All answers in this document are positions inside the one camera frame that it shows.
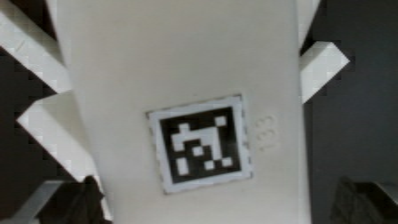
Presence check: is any white cabinet block part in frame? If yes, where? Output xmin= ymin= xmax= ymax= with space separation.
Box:
xmin=47 ymin=0 xmax=311 ymax=224

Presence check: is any white bar at right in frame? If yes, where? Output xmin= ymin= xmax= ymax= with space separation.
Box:
xmin=0 ymin=0 xmax=73 ymax=93

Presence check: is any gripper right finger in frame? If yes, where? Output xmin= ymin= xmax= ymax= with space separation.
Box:
xmin=331 ymin=177 xmax=398 ymax=224

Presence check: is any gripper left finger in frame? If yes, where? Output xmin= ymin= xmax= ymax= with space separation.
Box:
xmin=9 ymin=176 xmax=114 ymax=224

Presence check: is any white cabinet door panel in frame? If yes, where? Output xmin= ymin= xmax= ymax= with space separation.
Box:
xmin=297 ymin=0 xmax=351 ymax=102

